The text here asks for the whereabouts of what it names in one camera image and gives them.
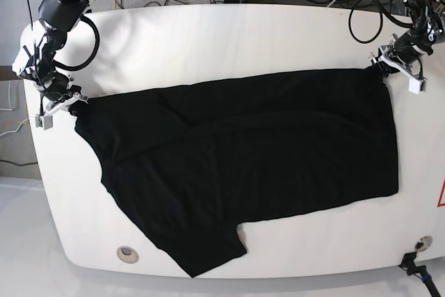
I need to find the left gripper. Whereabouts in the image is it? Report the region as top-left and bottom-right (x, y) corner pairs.
(371, 31), (433, 78)

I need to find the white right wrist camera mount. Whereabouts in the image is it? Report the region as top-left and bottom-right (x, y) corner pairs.
(35, 93), (88, 130)

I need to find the red warning triangle sticker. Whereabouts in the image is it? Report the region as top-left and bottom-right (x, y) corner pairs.
(437, 181), (445, 207)

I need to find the black clamp with cable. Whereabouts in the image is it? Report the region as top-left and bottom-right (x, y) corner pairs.
(399, 252), (441, 297)

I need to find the white cable on floor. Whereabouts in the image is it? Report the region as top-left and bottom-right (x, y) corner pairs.
(0, 80), (29, 137)

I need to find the silver table grommet right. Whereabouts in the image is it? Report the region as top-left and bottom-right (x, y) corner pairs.
(414, 236), (432, 252)

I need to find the black T-shirt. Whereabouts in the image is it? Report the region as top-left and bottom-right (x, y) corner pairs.
(75, 67), (399, 277)

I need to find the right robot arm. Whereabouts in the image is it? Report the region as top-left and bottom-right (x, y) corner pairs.
(12, 0), (100, 120)

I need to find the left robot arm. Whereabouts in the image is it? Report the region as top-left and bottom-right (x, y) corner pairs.
(372, 0), (444, 84)

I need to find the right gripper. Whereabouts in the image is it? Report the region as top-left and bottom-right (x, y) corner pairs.
(33, 71), (88, 116)

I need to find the table grommet hole left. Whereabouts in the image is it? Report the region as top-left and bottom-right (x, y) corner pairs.
(117, 246), (139, 264)

